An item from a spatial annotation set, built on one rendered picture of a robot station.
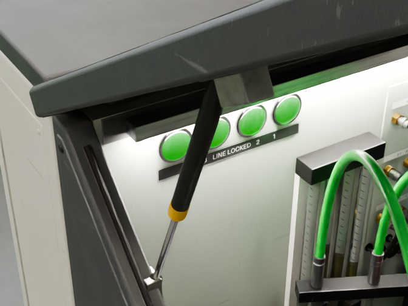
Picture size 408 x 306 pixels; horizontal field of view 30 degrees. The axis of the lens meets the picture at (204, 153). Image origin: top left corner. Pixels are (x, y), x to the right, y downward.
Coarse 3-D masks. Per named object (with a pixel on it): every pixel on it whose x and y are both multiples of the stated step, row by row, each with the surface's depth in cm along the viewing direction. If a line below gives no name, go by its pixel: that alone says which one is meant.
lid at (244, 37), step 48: (288, 0) 41; (336, 0) 37; (384, 0) 34; (144, 48) 58; (192, 48) 51; (240, 48) 46; (288, 48) 42; (336, 48) 39; (48, 96) 83; (96, 96) 70; (240, 96) 53
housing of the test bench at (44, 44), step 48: (0, 0) 109; (48, 0) 109; (96, 0) 109; (144, 0) 109; (192, 0) 109; (240, 0) 109; (0, 48) 102; (48, 48) 95; (96, 48) 95; (0, 96) 110; (0, 144) 119; (48, 144) 95; (48, 192) 103; (48, 240) 110; (48, 288) 119
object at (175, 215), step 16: (208, 80) 58; (208, 96) 58; (208, 112) 60; (208, 128) 61; (192, 144) 64; (208, 144) 63; (192, 160) 65; (192, 176) 67; (176, 192) 71; (192, 192) 70; (176, 208) 72; (176, 224) 76; (160, 256) 82; (160, 272) 85; (160, 288) 87
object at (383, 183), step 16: (352, 160) 95; (368, 160) 88; (336, 176) 102; (384, 176) 85; (384, 192) 84; (400, 208) 82; (320, 224) 110; (400, 224) 81; (320, 240) 112; (400, 240) 80; (320, 256) 113
